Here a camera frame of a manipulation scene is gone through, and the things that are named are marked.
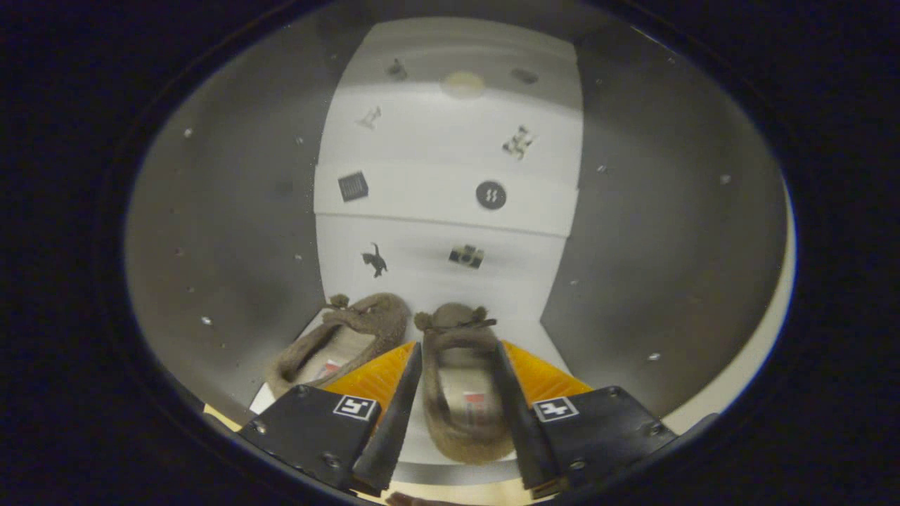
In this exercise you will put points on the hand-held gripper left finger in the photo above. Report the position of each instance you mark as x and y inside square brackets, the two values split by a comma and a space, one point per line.
[394, 436]

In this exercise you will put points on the grey shoe cabinet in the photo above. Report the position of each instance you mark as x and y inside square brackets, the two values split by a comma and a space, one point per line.
[232, 211]

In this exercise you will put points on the light grey shoe cabinet door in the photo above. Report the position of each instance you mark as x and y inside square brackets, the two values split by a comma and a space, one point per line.
[766, 330]

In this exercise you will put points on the brown fuzzy shoe with bow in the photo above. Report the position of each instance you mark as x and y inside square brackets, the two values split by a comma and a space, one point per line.
[380, 313]
[457, 443]

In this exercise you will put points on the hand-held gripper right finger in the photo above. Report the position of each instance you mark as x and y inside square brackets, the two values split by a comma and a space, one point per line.
[524, 429]

